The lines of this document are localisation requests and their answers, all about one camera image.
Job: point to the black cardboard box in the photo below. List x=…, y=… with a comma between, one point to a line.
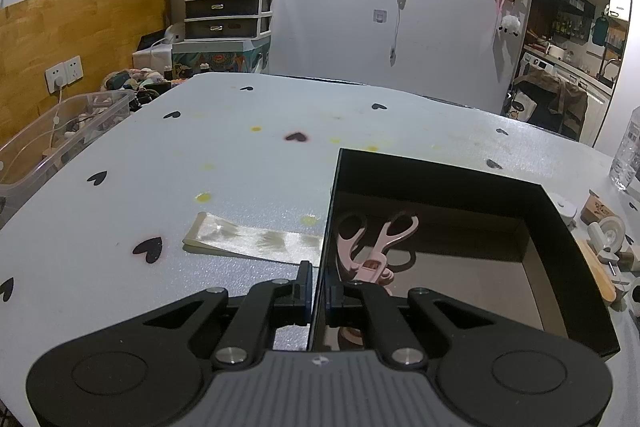
x=425, y=187

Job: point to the shiny beige flat strip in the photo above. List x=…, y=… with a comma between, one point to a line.
x=240, y=239

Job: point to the white plush toy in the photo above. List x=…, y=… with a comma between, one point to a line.
x=510, y=24

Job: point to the white tape dispenser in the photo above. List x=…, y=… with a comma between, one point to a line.
x=611, y=229

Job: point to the pink scissors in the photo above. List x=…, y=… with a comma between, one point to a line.
x=367, y=274

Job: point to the pile of clothes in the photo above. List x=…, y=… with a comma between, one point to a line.
x=132, y=81

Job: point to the clear water bottle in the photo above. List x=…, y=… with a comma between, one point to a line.
x=627, y=157

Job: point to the teal hanging bag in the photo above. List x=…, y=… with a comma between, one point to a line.
x=600, y=29

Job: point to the small beige stamp box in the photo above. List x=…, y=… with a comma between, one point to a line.
x=597, y=207

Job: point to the white carton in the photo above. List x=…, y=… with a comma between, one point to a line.
x=152, y=59

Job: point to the white round puck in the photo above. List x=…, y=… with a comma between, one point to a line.
x=567, y=209

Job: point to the white washing machine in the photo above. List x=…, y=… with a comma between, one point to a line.
x=536, y=67

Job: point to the patterned cabinet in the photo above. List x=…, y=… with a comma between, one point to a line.
x=220, y=59

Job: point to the white wall switch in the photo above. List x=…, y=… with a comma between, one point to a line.
x=380, y=16

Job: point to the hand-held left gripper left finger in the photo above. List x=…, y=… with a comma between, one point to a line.
x=302, y=293

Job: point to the white wall socket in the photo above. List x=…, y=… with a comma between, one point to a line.
x=54, y=79
x=74, y=69

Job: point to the white rounded appliance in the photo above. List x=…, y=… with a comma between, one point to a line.
x=175, y=34

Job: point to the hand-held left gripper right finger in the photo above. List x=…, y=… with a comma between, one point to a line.
x=332, y=302

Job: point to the clear plastic storage bin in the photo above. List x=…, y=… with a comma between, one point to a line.
x=30, y=147

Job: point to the wooden block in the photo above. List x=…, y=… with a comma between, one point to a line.
x=597, y=274

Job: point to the chair with brown garment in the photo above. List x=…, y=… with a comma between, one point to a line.
x=555, y=99

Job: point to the white drawer unit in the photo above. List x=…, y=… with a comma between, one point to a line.
x=227, y=4

